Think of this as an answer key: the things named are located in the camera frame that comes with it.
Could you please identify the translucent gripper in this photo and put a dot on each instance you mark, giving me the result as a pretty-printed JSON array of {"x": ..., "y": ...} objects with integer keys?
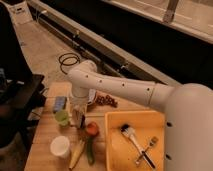
[{"x": 81, "y": 102}]

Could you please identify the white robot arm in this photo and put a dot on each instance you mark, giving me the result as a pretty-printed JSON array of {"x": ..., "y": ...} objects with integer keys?
[{"x": 188, "y": 110}]

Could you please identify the green plastic cup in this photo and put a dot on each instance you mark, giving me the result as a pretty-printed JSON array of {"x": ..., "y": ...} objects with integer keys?
[{"x": 62, "y": 117}]

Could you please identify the white cup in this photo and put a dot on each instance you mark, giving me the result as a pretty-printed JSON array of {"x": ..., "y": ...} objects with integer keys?
[{"x": 60, "y": 147}]

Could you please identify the brown bowl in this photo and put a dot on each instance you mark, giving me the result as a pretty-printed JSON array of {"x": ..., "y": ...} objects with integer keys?
[{"x": 90, "y": 100}]

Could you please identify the blue sponge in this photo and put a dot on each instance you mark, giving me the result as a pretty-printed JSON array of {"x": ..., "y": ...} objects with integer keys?
[{"x": 60, "y": 103}]

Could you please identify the white cloth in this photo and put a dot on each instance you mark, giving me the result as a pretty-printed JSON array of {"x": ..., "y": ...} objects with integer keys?
[{"x": 91, "y": 96}]

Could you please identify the bunch of red grapes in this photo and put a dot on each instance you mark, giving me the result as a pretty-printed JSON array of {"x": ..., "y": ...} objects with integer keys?
[{"x": 106, "y": 100}]

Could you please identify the orange toy fruit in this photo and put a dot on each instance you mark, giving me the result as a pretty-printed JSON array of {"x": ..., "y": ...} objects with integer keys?
[{"x": 92, "y": 129}]

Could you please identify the green toy cucumber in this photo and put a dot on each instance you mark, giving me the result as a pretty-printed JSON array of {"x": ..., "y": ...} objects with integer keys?
[{"x": 89, "y": 151}]

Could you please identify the yellow toy corn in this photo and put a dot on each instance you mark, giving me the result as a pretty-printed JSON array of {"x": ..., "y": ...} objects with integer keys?
[{"x": 76, "y": 154}]

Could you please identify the black chair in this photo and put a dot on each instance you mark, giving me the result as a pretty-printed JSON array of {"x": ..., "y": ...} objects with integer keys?
[{"x": 22, "y": 87}]

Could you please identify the yellow plastic bin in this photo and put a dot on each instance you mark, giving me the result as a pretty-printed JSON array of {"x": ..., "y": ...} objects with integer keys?
[{"x": 121, "y": 154}]

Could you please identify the black handled knife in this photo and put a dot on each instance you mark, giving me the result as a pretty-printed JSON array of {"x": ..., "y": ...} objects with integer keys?
[{"x": 148, "y": 160}]

